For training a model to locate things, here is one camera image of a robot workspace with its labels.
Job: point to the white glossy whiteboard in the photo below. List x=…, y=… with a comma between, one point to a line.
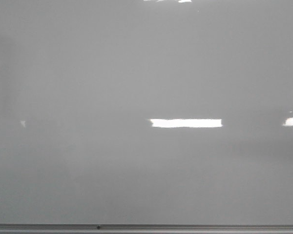
x=146, y=112

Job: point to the grey aluminium whiteboard frame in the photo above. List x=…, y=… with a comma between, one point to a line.
x=142, y=229

